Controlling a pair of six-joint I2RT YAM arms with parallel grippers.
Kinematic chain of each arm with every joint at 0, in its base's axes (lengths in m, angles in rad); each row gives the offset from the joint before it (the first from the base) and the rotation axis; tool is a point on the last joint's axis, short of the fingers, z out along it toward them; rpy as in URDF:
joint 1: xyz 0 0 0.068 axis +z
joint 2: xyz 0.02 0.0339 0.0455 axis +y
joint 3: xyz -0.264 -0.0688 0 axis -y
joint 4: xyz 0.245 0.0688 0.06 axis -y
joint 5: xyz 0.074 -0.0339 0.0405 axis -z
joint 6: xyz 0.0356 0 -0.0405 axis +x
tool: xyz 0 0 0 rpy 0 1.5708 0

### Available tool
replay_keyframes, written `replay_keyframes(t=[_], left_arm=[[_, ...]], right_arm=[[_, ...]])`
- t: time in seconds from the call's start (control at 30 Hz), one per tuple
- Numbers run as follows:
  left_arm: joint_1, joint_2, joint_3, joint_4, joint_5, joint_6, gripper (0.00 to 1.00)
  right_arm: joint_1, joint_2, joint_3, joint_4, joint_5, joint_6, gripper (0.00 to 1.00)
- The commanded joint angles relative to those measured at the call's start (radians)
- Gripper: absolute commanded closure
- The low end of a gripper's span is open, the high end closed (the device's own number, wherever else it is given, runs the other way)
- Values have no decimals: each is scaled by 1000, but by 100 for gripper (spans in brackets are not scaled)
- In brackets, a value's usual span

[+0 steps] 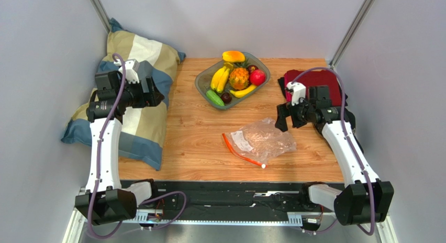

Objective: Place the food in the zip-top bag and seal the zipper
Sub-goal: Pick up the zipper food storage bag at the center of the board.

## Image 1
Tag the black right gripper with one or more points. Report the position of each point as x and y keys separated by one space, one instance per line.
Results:
x=289 y=113

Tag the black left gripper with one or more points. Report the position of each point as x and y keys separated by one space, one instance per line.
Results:
x=148 y=99

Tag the clear zip top bag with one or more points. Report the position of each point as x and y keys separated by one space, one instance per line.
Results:
x=259 y=142

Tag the orange toy pineapple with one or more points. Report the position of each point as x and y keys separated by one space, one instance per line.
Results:
x=239 y=77

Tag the yellow banana bunch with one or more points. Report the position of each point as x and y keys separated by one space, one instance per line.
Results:
x=220 y=77

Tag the yellow orange mango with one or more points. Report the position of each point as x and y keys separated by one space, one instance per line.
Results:
x=233 y=56

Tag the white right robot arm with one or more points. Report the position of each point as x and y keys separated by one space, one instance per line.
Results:
x=365 y=198

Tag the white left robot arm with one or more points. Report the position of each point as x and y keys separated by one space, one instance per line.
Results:
x=105 y=201

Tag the striped blue beige pillow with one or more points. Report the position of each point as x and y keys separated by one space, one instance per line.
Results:
x=144 y=129

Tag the red folded cloth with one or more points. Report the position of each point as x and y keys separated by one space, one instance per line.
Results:
x=315 y=78

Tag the red pomegranate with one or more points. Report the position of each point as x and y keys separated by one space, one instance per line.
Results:
x=257 y=77

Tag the single yellow banana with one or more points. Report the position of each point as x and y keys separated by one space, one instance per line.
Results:
x=243 y=93

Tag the dark red mangosteen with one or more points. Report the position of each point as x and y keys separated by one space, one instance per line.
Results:
x=252 y=68

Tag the dark purple plum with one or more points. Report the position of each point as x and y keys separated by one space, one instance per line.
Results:
x=226 y=98

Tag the grey transparent plastic container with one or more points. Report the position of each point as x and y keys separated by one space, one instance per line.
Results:
x=203 y=80

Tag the green cucumber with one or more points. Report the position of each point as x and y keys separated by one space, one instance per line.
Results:
x=214 y=98

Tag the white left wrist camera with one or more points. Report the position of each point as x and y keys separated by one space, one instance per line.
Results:
x=130 y=68

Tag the left aluminium frame post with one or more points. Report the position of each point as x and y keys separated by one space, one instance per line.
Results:
x=102 y=14

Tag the aluminium frame post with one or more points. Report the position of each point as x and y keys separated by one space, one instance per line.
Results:
x=353 y=28
x=102 y=14

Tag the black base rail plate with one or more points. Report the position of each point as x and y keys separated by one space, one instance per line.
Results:
x=227 y=202

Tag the right aluminium frame post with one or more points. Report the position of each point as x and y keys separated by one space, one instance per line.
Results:
x=353 y=28

